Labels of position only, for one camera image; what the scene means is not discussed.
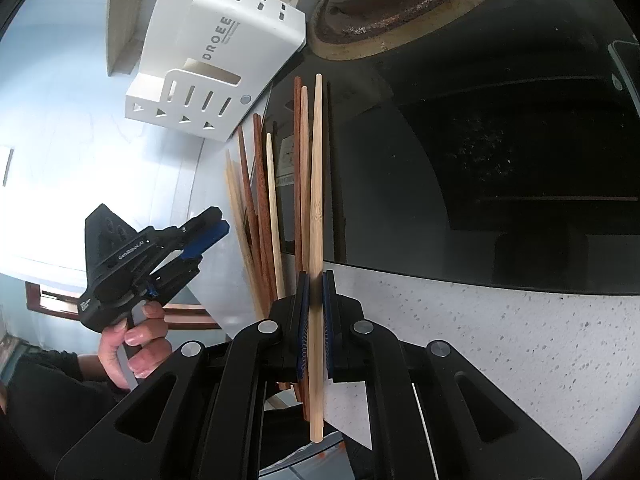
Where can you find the pale cream chopstick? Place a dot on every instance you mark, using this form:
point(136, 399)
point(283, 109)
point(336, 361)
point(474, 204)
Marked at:
point(274, 219)

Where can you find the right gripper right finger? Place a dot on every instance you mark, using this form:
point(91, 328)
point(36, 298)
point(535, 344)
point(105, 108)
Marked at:
point(344, 359)

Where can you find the person's left hand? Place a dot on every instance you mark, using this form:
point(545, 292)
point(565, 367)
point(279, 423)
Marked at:
point(149, 336)

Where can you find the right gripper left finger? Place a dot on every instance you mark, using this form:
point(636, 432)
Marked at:
point(291, 313)

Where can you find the wooden wall shelf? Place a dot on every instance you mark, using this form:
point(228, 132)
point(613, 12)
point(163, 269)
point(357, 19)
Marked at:
point(126, 25)

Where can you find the person's dark clothing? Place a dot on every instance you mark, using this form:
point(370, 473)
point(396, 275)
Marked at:
point(51, 401)

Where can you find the black glass gas stove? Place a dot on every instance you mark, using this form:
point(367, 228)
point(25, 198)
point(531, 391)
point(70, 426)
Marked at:
point(500, 150)

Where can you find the light bamboo chopstick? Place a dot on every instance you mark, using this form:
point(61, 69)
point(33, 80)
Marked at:
point(317, 347)
point(240, 229)

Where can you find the white utensil holder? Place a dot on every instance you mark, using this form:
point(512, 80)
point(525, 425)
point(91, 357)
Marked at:
point(205, 63)

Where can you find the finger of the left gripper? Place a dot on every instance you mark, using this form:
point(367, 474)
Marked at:
point(197, 226)
point(205, 240)

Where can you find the reddish brown wooden chopstick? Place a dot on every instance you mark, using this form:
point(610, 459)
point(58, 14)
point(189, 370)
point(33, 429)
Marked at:
point(297, 114)

